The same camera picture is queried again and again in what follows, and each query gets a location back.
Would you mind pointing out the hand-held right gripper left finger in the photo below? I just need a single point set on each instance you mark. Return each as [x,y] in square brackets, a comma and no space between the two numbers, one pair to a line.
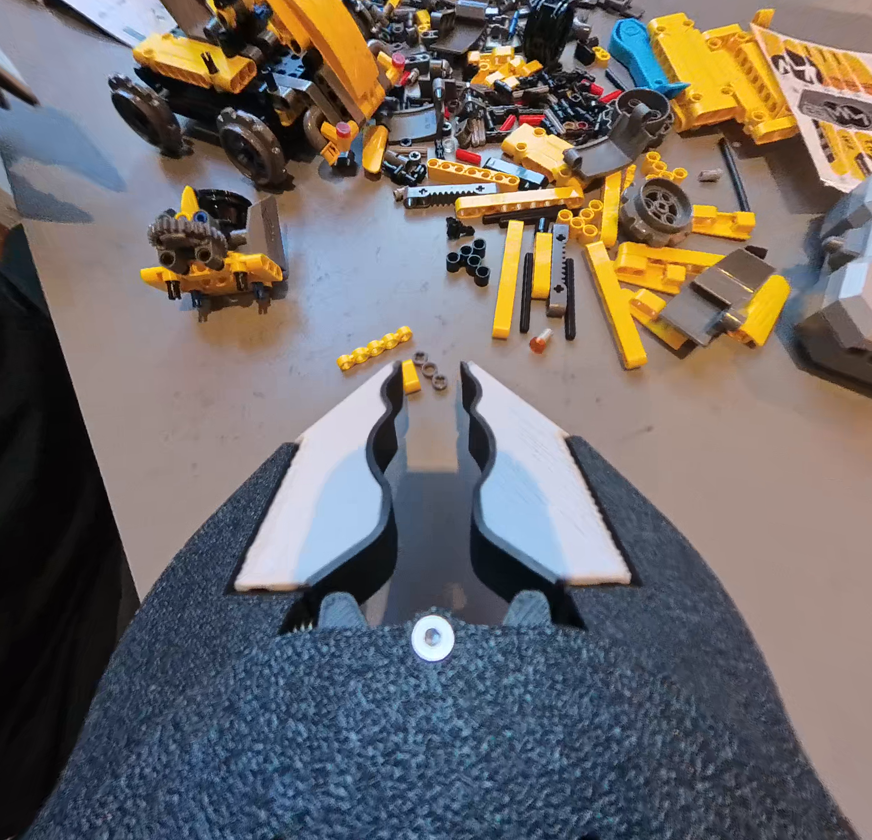
[313,513]

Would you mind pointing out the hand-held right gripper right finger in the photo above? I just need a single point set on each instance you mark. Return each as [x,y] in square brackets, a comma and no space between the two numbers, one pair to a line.
[552,506]

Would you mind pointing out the small yellow connector piece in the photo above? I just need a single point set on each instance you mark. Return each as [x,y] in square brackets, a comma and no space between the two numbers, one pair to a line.
[411,376]

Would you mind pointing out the yellow holed beam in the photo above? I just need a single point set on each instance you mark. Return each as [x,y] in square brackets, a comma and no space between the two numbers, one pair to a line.
[375,346]

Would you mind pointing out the spread of yellow beams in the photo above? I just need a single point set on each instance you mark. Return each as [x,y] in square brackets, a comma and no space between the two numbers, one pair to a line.
[613,301]

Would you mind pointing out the yellow brick wheel subassembly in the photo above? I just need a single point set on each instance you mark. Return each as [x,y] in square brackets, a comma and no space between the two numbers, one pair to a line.
[225,267]

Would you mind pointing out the yellow brick vehicle model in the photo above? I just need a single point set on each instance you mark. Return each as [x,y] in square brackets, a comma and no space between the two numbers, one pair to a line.
[320,29]

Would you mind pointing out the grey desk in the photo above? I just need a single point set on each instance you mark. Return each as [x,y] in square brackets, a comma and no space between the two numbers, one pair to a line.
[204,411]

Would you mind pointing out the small orange peg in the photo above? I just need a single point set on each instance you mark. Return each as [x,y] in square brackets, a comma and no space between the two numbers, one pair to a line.
[540,341]

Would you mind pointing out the black connector cluster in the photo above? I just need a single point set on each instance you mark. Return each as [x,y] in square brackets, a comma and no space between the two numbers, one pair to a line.
[470,254]

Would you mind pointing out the person's dark clothing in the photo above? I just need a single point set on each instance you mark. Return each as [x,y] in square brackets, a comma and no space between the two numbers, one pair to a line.
[48,513]

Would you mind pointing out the grey battery box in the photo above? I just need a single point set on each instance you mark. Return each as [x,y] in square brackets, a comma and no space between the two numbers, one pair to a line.
[845,288]

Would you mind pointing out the black axle rod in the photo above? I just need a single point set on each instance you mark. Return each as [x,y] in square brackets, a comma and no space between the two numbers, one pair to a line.
[734,175]

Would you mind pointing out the blue brick separator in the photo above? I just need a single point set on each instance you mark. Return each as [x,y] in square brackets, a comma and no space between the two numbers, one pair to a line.
[640,56]

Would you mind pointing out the stack of yellow panels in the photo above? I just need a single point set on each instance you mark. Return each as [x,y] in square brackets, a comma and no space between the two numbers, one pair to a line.
[715,77]

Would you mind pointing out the black wheel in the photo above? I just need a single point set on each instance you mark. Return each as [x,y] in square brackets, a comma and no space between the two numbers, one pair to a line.
[548,32]

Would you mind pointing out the sticker sheet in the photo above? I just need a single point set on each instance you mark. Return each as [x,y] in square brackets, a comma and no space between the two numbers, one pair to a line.
[824,83]

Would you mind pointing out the white instruction booklet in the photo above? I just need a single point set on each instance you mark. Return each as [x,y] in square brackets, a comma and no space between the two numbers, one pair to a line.
[102,2]

